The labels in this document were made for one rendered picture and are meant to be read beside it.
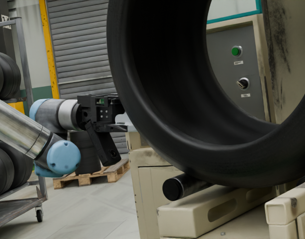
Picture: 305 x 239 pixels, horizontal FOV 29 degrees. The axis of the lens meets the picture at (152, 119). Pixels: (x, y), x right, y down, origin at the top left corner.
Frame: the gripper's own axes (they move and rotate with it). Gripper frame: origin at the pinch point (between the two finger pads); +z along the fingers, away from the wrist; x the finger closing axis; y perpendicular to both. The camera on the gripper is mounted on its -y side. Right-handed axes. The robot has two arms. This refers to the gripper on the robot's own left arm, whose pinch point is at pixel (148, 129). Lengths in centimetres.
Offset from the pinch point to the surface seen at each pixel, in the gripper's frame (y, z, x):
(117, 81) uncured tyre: 11.3, 1.3, -11.6
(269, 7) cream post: 26.0, 16.8, 25.7
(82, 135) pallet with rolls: -92, -436, 430
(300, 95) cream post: 5.6, 24.2, 25.8
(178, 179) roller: -7.7, 14.5, -10.0
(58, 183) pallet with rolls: -151, -461, 408
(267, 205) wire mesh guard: 6, 58, -61
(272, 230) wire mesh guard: 4, 59, -61
